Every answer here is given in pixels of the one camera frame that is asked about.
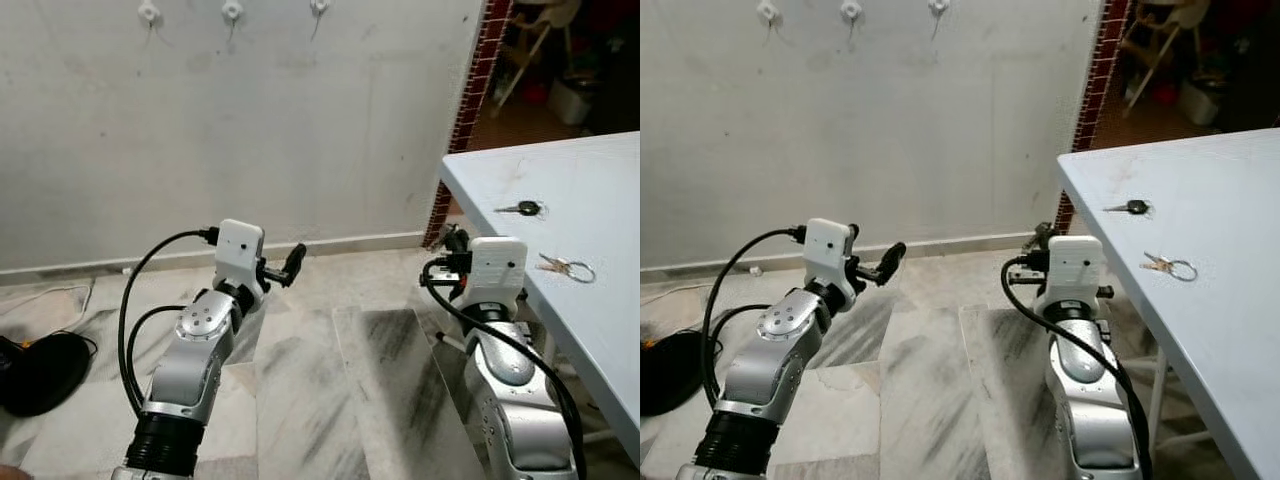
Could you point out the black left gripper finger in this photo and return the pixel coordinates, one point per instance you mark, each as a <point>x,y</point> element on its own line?
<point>892,262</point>
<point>296,262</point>

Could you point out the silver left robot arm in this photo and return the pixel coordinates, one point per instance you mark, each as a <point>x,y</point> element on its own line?
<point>195,350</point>
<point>775,350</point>

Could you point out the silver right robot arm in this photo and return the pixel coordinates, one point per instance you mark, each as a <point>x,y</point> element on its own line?
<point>1090,400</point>
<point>515,400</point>

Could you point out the black headed single key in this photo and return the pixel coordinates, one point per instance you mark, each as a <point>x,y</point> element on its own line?
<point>528,208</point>
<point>1137,207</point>

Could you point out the white plastic folding table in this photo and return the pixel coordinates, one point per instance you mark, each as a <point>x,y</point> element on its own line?
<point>590,180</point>
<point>1210,330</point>

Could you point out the white plastic container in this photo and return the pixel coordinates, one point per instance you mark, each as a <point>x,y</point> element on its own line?
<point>1200,100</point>
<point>570,100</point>

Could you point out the black round floor object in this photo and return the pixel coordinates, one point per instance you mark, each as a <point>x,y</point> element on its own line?
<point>45,375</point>
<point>670,375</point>

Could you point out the wooden high chair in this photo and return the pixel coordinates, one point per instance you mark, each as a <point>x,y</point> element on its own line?
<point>1165,35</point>
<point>545,35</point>

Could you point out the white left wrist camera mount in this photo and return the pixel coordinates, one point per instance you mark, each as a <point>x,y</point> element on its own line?
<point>238,250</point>
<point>828,250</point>

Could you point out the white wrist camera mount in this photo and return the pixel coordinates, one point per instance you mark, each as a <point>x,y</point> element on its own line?
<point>238,250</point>
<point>828,250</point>
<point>1075,268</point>
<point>497,270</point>

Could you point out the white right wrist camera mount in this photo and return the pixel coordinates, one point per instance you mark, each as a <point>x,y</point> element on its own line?
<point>497,270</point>
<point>1075,268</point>

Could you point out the white wall hook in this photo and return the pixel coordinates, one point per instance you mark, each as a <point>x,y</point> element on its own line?
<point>768,12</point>
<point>320,6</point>
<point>851,10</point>
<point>232,10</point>
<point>938,6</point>
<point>149,12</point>

